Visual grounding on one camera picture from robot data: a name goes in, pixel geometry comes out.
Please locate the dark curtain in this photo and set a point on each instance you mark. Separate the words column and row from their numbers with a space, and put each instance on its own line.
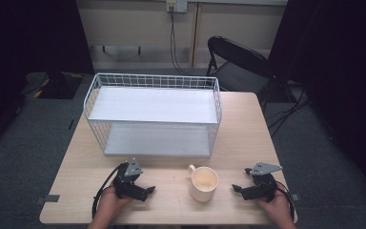
column 336, row 47

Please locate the white wall outlet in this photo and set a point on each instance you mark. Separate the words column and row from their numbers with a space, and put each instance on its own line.
column 176, row 5

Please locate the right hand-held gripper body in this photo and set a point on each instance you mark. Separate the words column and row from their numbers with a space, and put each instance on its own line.
column 264, row 183

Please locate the person's left hand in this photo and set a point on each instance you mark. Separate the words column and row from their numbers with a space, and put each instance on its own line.
column 111, row 203

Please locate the grey tape strip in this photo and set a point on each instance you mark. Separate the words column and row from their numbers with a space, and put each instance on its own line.
column 294, row 197
column 49, row 198

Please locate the black stand base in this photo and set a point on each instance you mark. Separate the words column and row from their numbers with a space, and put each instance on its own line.
column 55, row 84

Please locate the black folding chair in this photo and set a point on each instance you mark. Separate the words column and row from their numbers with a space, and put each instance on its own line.
column 239, row 68

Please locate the cream ceramic cup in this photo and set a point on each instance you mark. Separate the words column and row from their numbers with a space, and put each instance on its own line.
column 203, row 184

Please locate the person's right hand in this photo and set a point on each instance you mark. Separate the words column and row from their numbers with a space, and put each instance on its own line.
column 276, row 206

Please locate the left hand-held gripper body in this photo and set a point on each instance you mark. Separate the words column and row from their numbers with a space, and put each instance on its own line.
column 124, row 180

